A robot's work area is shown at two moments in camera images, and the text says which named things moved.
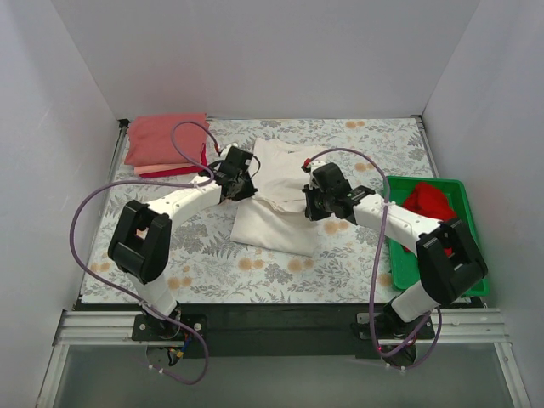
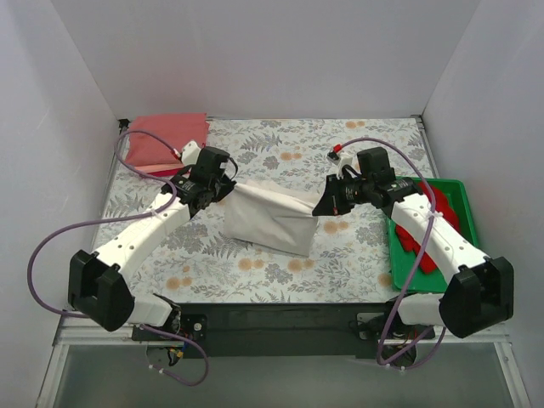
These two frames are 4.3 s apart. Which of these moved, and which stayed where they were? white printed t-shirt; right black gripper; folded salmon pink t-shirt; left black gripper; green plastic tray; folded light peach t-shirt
Moved: left black gripper; right black gripper; white printed t-shirt
Stayed: green plastic tray; folded light peach t-shirt; folded salmon pink t-shirt
